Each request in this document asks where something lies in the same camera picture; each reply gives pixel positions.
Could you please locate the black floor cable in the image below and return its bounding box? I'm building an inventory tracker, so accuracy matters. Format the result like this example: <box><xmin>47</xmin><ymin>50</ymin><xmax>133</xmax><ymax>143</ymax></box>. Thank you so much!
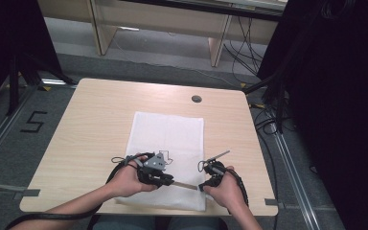
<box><xmin>250</xmin><ymin>104</ymin><xmax>288</xmax><ymax>230</ymax></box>

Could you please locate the grey floor tape strip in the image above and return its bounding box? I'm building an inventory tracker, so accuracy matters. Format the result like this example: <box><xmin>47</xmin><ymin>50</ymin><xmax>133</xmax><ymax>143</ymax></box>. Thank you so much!
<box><xmin>0</xmin><ymin>181</ymin><xmax>41</xmax><ymax>201</ymax></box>

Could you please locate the person's left hand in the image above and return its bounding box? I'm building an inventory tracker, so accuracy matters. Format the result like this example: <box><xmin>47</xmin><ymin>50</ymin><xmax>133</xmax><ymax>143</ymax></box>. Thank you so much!
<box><xmin>106</xmin><ymin>154</ymin><xmax>159</xmax><ymax>198</ymax></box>

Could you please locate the person's right hand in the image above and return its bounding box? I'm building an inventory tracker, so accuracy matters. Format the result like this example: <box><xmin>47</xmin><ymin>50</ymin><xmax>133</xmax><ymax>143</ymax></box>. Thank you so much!
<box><xmin>202</xmin><ymin>165</ymin><xmax>249</xmax><ymax>210</ymax></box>

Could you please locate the metal floor rail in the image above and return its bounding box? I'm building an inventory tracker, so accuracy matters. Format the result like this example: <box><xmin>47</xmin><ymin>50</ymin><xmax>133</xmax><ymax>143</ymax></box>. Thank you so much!
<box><xmin>267</xmin><ymin>104</ymin><xmax>322</xmax><ymax>230</ymax></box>
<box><xmin>0</xmin><ymin>83</ymin><xmax>44</xmax><ymax>173</ymax></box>

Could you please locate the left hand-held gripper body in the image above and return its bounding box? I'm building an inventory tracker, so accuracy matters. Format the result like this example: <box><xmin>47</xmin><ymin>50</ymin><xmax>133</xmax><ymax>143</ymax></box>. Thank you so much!
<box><xmin>125</xmin><ymin>151</ymin><xmax>168</xmax><ymax>189</ymax></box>

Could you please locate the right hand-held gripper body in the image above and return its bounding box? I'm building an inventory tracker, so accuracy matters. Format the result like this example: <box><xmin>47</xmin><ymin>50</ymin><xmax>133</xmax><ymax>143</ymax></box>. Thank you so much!
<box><xmin>202</xmin><ymin>149</ymin><xmax>231</xmax><ymax>188</ymax></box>

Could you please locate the black curtain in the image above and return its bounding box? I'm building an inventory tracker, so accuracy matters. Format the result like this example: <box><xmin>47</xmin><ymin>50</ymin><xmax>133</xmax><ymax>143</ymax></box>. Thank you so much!
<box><xmin>0</xmin><ymin>0</ymin><xmax>63</xmax><ymax>116</ymax></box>
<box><xmin>257</xmin><ymin>0</ymin><xmax>368</xmax><ymax>230</ymax></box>

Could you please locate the bundle of black hanging cables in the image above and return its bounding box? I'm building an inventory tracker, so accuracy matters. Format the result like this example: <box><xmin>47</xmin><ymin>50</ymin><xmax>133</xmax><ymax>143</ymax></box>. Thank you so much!
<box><xmin>222</xmin><ymin>14</ymin><xmax>269</xmax><ymax>78</ymax></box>

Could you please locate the thin brown strip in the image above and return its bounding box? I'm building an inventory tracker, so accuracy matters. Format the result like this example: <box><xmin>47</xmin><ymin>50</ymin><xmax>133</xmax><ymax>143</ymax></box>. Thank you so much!
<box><xmin>172</xmin><ymin>180</ymin><xmax>199</xmax><ymax>191</ymax></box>

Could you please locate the wooden desk frame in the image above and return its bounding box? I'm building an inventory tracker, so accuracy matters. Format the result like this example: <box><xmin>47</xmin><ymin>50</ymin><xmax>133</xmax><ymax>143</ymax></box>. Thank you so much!
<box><xmin>37</xmin><ymin>0</ymin><xmax>289</xmax><ymax>68</ymax></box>

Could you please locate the black metal stand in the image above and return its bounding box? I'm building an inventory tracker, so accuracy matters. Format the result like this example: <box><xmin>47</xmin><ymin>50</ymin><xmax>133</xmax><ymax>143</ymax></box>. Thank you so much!
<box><xmin>242</xmin><ymin>63</ymin><xmax>290</xmax><ymax>134</ymax></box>
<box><xmin>7</xmin><ymin>52</ymin><xmax>78</xmax><ymax>117</ymax></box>

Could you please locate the white mesh towel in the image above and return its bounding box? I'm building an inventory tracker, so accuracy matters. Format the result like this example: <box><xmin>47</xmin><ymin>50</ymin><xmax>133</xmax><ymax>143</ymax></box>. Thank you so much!
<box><xmin>114</xmin><ymin>110</ymin><xmax>207</xmax><ymax>213</ymax></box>

